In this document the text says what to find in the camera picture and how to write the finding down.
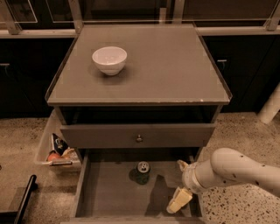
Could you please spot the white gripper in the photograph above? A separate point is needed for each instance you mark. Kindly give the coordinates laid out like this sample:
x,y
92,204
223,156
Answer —
x,y
188,177

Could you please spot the green soda can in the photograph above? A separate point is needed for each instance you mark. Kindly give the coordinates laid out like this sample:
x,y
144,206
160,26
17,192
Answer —
x,y
142,172

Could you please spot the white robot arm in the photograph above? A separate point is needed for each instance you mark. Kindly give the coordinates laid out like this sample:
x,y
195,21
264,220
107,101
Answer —
x,y
225,167

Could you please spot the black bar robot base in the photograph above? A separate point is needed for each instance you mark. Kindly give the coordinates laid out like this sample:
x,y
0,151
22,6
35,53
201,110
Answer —
x,y
16,217

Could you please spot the grey top drawer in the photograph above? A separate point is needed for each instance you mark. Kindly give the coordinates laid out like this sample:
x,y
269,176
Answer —
x,y
116,136

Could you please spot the round metal drawer knob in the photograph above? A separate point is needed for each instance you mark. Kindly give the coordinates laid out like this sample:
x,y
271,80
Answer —
x,y
139,139

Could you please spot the open grey middle drawer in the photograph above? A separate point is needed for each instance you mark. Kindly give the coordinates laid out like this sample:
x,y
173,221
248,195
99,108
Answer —
x,y
108,193

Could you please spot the grey drawer cabinet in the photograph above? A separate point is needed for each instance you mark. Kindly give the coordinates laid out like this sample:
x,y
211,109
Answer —
x,y
169,77

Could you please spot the tan snack packet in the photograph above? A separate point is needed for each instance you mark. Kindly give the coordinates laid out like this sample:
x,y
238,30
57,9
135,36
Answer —
x,y
70,154

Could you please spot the dark blue chip bag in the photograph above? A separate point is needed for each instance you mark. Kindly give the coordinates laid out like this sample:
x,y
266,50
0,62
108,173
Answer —
x,y
58,144

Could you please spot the orange fruit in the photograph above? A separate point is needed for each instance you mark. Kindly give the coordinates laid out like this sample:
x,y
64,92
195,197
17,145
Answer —
x,y
53,156

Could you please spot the clear plastic storage bin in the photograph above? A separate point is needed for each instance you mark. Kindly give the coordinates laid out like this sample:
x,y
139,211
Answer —
x,y
45,146

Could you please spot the white ceramic bowl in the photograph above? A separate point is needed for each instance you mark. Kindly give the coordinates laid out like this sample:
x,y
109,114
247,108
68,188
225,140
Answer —
x,y
110,60

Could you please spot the right cabinet door handle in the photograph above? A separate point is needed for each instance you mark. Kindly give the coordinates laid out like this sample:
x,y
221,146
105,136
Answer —
x,y
222,64

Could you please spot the metal railing frame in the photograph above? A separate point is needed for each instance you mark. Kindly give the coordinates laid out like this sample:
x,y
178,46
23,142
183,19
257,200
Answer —
x,y
67,18

